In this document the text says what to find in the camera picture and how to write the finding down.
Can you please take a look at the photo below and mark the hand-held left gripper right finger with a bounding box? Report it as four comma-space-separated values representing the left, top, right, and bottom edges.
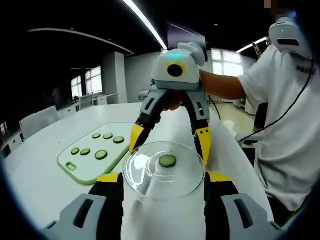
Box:
204, 171, 285, 240

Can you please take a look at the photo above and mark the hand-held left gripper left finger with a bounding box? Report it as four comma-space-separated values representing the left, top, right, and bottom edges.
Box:
41, 172, 125, 240

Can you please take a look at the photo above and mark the clear glass petri dish lid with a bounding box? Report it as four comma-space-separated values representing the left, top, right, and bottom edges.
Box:
121, 140, 207, 200

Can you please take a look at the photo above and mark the round green cucumber slice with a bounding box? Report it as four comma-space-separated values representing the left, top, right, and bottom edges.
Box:
158, 154, 177, 169

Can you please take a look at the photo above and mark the group of cucumber slices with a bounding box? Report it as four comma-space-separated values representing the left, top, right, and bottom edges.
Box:
70, 132, 126, 161

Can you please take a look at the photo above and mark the person's right hand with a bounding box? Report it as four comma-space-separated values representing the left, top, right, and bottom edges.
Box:
161, 90, 187, 112

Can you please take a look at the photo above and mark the white green-edged cutting board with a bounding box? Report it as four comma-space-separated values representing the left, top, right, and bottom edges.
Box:
57, 122, 134, 186

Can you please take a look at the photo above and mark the short ceiling light strip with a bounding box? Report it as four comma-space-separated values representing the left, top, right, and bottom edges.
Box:
235, 36, 269, 54

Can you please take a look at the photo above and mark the long ceiling light strip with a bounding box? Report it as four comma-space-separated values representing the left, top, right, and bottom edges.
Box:
121, 0, 169, 50

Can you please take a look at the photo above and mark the person's white t-shirt torso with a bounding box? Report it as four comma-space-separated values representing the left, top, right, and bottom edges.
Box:
236, 44, 320, 214

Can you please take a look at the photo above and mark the white chair backrest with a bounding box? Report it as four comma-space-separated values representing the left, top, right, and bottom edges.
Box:
19, 105, 61, 141

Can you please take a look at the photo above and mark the black worn device cable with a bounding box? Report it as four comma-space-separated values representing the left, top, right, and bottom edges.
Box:
236, 59, 316, 145

